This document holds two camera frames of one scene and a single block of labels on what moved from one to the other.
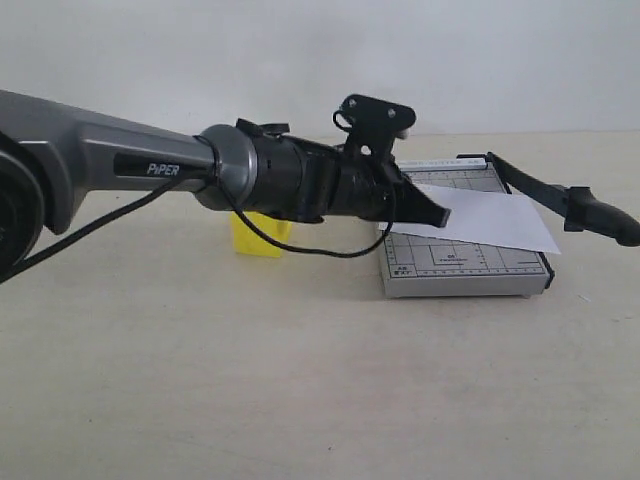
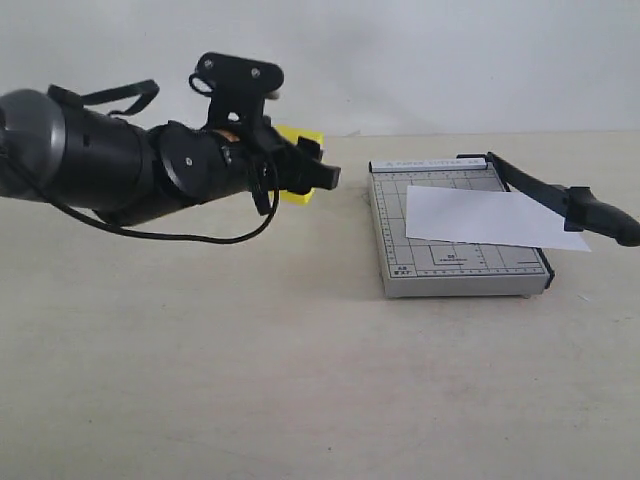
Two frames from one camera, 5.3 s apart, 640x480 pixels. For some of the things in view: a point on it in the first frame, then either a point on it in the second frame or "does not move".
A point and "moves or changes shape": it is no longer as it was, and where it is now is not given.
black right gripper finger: (411, 204) → (304, 172)
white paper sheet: (482, 217) moves or changes shape
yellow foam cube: (247, 241) moves or changes shape
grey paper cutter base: (420, 265) does not move
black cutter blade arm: (581, 208) does not move
